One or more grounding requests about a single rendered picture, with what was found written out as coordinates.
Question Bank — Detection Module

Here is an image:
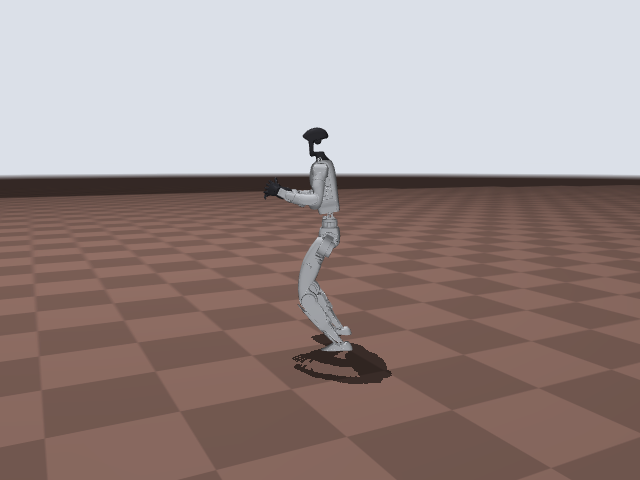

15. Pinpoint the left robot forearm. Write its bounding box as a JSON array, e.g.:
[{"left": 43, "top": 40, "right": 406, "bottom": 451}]
[{"left": 277, "top": 188, "right": 318, "bottom": 207}]

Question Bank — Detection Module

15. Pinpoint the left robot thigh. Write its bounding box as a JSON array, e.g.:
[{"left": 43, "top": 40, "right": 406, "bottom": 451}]
[{"left": 298, "top": 234, "right": 335, "bottom": 308}]

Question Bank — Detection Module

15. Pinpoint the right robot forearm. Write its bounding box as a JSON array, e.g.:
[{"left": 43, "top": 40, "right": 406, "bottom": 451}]
[{"left": 286, "top": 187, "right": 311, "bottom": 194}]

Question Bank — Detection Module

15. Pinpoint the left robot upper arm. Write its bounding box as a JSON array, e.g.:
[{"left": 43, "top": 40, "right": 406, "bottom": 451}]
[{"left": 308, "top": 163, "right": 328, "bottom": 210}]

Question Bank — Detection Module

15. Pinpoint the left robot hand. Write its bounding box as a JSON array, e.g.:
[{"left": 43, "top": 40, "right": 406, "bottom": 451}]
[{"left": 264, "top": 178, "right": 288, "bottom": 199}]

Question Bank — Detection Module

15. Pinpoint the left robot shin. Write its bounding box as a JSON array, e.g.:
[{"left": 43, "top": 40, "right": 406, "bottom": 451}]
[{"left": 297, "top": 294, "right": 343, "bottom": 345}]

